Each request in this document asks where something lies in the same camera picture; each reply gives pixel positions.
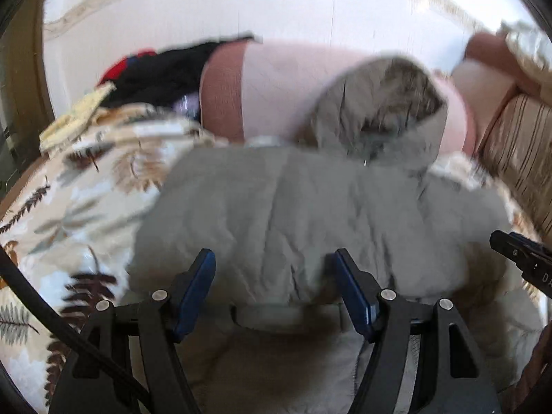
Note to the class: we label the striped beige cushion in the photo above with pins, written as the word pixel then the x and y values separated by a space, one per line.
pixel 524 151

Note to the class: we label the black cloth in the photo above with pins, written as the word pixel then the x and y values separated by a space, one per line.
pixel 168 75

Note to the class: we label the white patterned cloth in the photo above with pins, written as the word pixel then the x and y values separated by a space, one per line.
pixel 532 47

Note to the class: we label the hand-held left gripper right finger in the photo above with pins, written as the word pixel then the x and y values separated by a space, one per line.
pixel 353 289

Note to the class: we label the grey hooded puffer jacket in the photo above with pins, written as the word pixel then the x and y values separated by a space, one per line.
pixel 302 207

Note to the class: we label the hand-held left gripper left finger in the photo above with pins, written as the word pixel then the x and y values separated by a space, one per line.
pixel 199 282

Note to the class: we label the pale purple cloth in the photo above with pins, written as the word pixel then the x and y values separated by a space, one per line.
pixel 187 105

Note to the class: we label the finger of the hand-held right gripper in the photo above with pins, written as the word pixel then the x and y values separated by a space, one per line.
pixel 524 256

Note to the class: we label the pale yellow cloth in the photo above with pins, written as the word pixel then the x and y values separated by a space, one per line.
pixel 80 114

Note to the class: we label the pink cushion with brown band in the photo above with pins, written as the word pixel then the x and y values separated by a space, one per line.
pixel 280 77

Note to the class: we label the red cloth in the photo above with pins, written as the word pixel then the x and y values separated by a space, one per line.
pixel 115 68

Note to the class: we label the leaf print blanket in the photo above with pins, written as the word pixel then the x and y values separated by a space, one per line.
pixel 86 207

